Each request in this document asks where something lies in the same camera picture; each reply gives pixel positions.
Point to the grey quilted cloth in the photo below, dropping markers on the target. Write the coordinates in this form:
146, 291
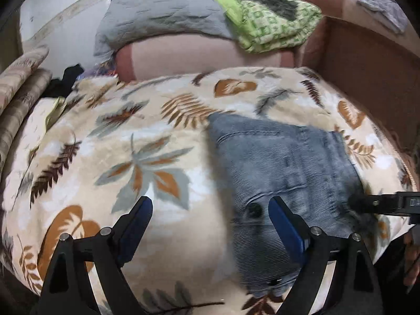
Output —
126, 21

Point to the blue denim pants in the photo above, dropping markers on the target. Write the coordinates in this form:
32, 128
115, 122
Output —
305, 166

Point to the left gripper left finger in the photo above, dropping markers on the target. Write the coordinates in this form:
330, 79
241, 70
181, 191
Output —
67, 288

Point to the pink bolster pillow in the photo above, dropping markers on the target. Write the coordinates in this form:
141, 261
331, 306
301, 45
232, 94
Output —
194, 53

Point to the right hand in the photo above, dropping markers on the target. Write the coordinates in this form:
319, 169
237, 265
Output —
411, 256

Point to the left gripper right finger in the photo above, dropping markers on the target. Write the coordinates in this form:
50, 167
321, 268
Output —
354, 288

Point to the green patterned cloth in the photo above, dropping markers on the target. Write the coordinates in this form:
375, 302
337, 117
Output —
264, 25

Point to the black garment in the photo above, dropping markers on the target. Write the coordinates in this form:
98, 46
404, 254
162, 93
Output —
63, 87

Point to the striped brown folded quilt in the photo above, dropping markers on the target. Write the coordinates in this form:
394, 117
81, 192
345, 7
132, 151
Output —
16, 111

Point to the grey white cloth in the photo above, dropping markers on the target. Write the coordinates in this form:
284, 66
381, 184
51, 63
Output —
388, 13

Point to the beige floral folded quilt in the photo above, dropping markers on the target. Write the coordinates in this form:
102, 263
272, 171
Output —
19, 71

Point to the leaf pattern blanket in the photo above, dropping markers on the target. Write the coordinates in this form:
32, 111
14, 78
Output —
117, 142

